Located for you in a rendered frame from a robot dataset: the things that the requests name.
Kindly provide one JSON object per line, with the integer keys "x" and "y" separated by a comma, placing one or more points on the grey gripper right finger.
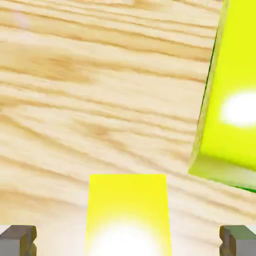
{"x": 239, "y": 241}

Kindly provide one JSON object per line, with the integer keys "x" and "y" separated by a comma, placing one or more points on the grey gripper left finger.
{"x": 17, "y": 241}

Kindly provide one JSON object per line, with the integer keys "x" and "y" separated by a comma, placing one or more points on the small yellow cube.
{"x": 128, "y": 200}

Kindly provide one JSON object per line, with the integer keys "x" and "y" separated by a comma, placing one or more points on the large lime green box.
{"x": 230, "y": 70}

